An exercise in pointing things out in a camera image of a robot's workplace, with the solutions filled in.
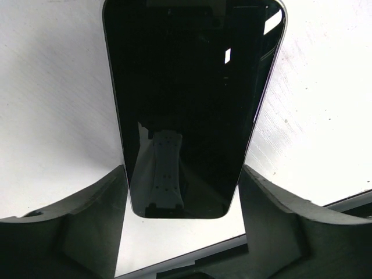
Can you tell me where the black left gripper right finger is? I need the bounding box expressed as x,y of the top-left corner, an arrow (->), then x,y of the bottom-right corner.
238,166 -> 371,278

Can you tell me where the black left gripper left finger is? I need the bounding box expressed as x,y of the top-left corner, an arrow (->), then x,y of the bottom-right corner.
1,165 -> 128,278

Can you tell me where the black phone silver edge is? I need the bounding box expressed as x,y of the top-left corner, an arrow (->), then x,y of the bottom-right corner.
102,1 -> 287,219

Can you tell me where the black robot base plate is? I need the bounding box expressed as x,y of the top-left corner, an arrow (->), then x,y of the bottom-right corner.
116,190 -> 372,279

